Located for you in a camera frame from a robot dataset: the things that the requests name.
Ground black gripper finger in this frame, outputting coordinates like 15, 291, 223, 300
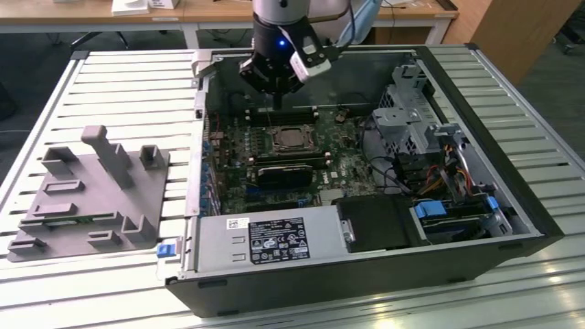
278, 69, 306, 110
237, 56, 281, 110

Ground metal socket cover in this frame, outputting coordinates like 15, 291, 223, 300
269, 124, 318, 154

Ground silver CPU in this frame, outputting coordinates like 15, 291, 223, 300
277, 129, 306, 147

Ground CPU socket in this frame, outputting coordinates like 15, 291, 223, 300
269, 125, 318, 154

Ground black RAM stick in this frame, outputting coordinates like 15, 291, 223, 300
254, 105, 319, 116

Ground green motherboard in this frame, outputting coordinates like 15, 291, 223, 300
202, 109, 379, 215

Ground black graphics card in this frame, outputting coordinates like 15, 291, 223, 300
246, 164, 315, 189

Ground silver metal drive cage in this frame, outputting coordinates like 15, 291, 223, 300
369, 63, 471, 155

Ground plain white box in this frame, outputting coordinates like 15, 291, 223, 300
111, 0, 151, 17

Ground blue disk carrier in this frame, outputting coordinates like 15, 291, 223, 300
411, 200, 447, 217

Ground wooden cabinet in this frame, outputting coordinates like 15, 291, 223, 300
441, 0, 585, 86

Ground grey power supply with label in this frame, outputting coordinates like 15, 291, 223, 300
181, 205, 350, 275

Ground grey parts rack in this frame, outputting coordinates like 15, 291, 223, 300
6, 125, 173, 263

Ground green RAM stick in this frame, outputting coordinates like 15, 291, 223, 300
42, 215, 114, 228

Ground black open PC case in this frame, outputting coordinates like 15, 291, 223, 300
163, 43, 566, 318

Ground black office chair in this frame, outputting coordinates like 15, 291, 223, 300
554, 20, 585, 56

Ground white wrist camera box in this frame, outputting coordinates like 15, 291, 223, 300
289, 25, 333, 84

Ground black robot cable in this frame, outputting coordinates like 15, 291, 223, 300
335, 0, 358, 46

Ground wooden desk white frame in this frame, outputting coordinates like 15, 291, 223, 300
182, 0, 461, 49
0, 0, 185, 35

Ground black wire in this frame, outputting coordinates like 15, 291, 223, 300
365, 156, 411, 198

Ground coloured wire bundle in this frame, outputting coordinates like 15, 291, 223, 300
422, 145, 474, 198

